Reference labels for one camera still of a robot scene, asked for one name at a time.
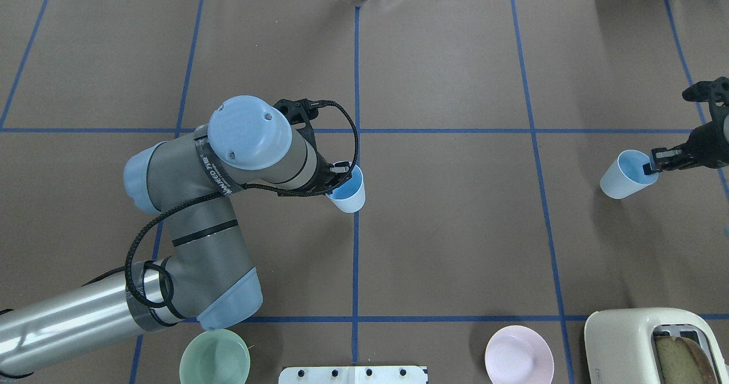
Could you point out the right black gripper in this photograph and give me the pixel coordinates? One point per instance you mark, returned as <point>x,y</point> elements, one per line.
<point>705,144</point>

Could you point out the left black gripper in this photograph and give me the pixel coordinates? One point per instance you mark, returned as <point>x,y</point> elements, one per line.
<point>322,174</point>

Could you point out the light blue cup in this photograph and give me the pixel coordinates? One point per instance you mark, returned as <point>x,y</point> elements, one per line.
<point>626,175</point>
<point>350,197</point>

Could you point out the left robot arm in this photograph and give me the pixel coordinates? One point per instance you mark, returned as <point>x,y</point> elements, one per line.
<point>191,259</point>

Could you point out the cream toaster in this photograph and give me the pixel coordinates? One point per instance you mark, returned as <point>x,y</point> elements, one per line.
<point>619,344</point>

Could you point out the toast slice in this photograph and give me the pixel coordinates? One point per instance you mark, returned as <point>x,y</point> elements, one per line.
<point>683,361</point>

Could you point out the green bowl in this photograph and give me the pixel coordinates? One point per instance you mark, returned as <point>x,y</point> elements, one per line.
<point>215,356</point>

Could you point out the pink bowl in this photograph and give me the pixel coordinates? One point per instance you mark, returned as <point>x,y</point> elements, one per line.
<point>517,354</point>

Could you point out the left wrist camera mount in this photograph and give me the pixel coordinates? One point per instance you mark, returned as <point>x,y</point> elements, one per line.
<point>300,114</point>

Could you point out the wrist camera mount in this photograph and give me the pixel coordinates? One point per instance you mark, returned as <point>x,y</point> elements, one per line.
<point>715,92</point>
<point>300,114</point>

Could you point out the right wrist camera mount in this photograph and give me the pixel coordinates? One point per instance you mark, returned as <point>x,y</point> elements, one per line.
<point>715,92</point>

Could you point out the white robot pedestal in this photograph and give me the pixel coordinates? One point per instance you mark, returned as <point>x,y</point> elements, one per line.
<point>354,374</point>

